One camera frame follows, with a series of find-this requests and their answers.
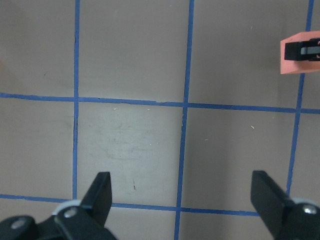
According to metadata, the orange foam cube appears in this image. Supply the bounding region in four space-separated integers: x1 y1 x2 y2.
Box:
280 30 320 75

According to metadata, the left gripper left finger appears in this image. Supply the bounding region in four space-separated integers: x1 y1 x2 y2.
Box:
0 172 112 240

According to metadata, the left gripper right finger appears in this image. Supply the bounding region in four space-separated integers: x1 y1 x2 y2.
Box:
250 170 320 240

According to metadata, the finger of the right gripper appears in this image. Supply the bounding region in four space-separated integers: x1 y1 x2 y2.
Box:
284 38 320 62

